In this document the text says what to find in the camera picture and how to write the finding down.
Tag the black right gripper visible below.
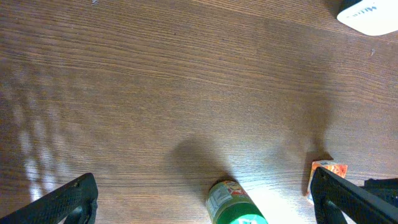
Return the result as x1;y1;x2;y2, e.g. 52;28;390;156
362;178;398;207

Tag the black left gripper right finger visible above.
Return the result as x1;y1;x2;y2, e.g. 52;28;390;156
311;167;397;224

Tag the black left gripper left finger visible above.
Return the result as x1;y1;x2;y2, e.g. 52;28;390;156
1;173;98;224

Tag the orange tissue packet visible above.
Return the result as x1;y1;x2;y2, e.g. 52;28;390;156
305;160;348;205

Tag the green capped bottle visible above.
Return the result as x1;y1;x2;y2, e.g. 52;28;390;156
206;180;268;224

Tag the white barcode scanner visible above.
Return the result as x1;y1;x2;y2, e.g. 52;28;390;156
336;0;397;36

